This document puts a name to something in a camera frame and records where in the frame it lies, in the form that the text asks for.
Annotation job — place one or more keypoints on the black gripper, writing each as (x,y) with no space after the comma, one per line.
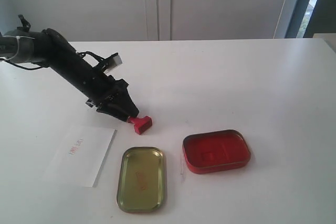
(116,102)

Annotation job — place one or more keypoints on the red stamp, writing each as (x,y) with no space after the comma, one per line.
(141,124)

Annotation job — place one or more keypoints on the red ink pad tin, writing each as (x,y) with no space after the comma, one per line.
(215,151)

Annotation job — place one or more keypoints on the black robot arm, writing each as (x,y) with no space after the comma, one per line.
(86,71)

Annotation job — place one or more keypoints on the white paper sheet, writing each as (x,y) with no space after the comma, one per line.
(79,158)

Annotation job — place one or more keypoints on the gold metal tin lid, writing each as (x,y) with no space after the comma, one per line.
(141,182)

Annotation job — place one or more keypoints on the white cabinet doors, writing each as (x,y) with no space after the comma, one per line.
(133,20)

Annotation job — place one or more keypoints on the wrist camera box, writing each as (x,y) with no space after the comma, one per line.
(112,62)

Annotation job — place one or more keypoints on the dark window frame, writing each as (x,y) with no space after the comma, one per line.
(311,17)

